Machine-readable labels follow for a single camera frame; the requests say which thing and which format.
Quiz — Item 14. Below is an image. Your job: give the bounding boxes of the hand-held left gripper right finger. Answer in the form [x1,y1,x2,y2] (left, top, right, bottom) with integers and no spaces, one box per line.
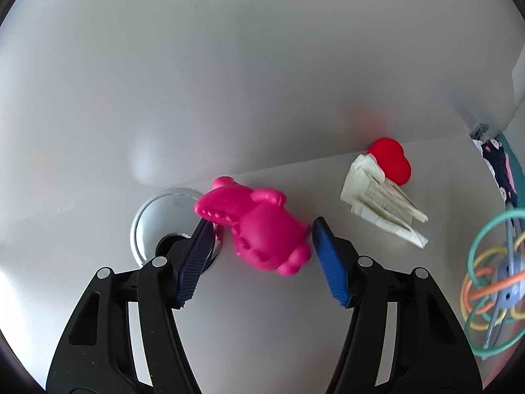
[312,216,483,394]

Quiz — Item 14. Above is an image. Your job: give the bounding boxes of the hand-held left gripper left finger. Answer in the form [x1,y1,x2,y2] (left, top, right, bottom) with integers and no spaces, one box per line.
[46,217,216,394]

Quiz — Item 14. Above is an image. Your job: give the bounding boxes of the pink rubber toy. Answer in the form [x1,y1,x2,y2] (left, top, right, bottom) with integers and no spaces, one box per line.
[194,176,313,278]

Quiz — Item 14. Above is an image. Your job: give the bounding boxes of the crumpled white paper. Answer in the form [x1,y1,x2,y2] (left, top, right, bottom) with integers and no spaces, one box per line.
[340,153,430,249]

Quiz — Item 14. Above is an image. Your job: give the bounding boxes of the red heart toy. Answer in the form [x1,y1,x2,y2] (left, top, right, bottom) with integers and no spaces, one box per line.
[366,137,412,186]

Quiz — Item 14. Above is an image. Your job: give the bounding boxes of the navy printed cloth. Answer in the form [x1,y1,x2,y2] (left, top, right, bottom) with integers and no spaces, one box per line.
[479,139,517,207]

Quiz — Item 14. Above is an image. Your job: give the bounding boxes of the silver desk cable grommet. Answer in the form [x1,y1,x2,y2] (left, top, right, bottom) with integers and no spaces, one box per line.
[130,187,223,268]

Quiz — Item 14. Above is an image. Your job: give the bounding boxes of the colourful ring rattle toy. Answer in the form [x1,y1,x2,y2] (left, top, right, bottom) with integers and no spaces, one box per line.
[460,207,525,359]

